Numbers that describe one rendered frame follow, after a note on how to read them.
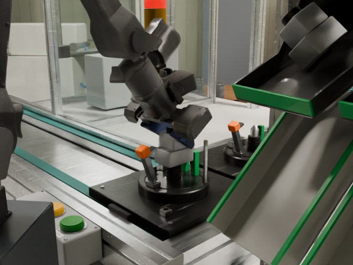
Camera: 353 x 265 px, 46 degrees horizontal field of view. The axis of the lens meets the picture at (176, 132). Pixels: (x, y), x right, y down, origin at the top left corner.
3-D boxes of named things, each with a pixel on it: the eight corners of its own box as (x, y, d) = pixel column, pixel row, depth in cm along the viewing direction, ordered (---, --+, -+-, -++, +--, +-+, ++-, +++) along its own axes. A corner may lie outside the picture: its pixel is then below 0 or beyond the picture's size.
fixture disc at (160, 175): (171, 211, 72) (171, 200, 72) (123, 187, 82) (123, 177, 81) (224, 189, 81) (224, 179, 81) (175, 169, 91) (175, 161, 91)
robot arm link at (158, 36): (128, 39, 61) (167, -8, 67) (90, 37, 66) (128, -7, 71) (156, 94, 69) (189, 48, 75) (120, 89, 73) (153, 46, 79)
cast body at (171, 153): (169, 168, 77) (169, 132, 75) (154, 162, 80) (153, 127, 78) (200, 158, 82) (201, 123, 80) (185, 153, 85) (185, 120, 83)
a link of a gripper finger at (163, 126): (151, 129, 77) (170, 106, 80) (138, 125, 80) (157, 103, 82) (167, 152, 82) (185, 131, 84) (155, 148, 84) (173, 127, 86)
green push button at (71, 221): (68, 240, 66) (66, 228, 66) (55, 231, 69) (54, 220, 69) (89, 231, 69) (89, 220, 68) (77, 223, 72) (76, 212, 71)
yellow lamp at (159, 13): (154, 31, 91) (153, 8, 90) (139, 31, 95) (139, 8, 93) (170, 31, 95) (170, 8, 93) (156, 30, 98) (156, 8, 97)
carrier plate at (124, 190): (169, 243, 66) (169, 231, 65) (89, 196, 83) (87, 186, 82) (260, 199, 82) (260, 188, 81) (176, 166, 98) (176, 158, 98)
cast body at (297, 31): (320, 53, 52) (282, 14, 53) (302, 71, 56) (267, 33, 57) (356, 23, 56) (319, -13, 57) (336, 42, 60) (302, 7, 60)
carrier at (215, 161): (264, 196, 83) (268, 136, 79) (181, 165, 99) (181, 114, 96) (324, 166, 98) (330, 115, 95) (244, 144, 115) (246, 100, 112)
